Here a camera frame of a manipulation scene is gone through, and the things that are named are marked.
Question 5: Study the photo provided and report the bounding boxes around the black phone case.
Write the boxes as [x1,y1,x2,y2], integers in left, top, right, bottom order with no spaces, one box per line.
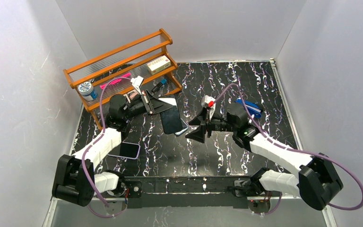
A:
[160,106,182,134]

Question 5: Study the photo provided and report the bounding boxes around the phone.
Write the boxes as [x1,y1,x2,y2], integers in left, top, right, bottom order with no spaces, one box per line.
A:
[174,120,189,136]
[108,142,141,160]

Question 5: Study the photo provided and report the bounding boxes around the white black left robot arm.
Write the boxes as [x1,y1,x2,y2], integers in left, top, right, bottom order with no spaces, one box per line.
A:
[52,90,177,207]

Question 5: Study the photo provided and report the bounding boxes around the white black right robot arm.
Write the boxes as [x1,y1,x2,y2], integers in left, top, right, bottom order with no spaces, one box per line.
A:
[185,103,344,210]

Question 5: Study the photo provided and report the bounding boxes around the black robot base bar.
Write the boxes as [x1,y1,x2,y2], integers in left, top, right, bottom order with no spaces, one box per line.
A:
[104,175,271,217]

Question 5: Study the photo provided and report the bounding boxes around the phone in purple case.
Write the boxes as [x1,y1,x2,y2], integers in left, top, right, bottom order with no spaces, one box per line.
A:
[108,142,141,160]

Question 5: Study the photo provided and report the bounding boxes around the white pink tape dispenser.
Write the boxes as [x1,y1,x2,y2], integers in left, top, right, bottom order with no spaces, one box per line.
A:
[126,89,140,101]

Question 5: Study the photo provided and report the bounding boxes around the black blue marker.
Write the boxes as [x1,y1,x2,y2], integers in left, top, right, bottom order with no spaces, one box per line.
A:
[151,79,167,93]

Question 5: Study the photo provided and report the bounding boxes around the orange wooden shelf rack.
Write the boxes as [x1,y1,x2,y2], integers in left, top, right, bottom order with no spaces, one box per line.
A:
[63,28,182,130]

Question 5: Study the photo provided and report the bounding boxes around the pink comb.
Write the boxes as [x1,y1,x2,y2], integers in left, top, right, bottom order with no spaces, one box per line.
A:
[99,73,131,90]

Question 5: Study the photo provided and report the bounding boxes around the white red small box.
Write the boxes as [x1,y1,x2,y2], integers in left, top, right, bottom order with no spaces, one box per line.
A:
[147,55,171,75]

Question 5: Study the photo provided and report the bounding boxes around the blue stapler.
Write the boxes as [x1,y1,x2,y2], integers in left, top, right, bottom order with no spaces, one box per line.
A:
[235,99,263,119]

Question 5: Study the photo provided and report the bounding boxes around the blue white jar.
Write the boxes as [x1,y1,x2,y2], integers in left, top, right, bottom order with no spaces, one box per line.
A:
[77,81,98,101]

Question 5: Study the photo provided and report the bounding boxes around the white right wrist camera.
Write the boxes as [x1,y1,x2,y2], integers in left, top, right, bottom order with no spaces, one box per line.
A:
[201,95,216,120]

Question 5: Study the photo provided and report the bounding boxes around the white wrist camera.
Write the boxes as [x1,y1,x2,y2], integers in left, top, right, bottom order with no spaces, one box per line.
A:
[201,95,216,120]
[130,76,144,95]

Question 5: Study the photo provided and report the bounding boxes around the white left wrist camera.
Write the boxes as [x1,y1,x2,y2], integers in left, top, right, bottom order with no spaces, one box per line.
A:
[130,76,144,95]

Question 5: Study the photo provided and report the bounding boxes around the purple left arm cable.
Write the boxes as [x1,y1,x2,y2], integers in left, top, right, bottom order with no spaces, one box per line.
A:
[80,77,138,218]

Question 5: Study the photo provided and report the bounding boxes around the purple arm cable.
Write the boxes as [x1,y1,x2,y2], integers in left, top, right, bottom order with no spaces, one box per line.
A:
[80,77,138,218]
[214,83,363,217]

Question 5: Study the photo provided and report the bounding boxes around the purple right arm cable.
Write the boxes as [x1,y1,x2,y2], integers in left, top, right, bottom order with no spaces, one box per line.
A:
[214,83,363,217]

